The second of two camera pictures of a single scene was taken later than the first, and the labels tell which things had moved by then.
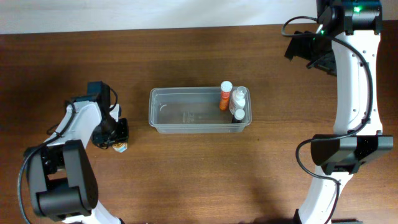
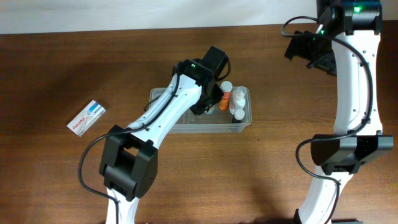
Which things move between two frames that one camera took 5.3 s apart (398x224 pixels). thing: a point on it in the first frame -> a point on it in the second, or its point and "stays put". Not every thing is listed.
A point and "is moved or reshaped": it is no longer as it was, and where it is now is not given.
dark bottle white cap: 238,116 stays put
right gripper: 294,46 stays put
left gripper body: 121,134 -> 204,104
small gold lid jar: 120,147 is moved or reshaped
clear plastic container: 193,111 stays put
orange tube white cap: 226,86 stays put
